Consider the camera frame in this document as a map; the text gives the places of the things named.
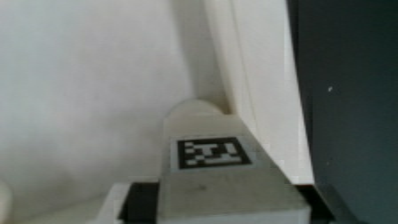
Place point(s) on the white square tabletop tray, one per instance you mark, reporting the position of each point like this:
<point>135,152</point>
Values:
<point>105,60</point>

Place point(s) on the white leg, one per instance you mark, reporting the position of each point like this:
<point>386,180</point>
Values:
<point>222,184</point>

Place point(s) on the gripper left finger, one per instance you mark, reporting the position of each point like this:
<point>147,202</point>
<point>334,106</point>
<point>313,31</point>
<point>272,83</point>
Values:
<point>140,204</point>

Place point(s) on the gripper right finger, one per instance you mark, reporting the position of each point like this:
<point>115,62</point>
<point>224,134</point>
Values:
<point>325,206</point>

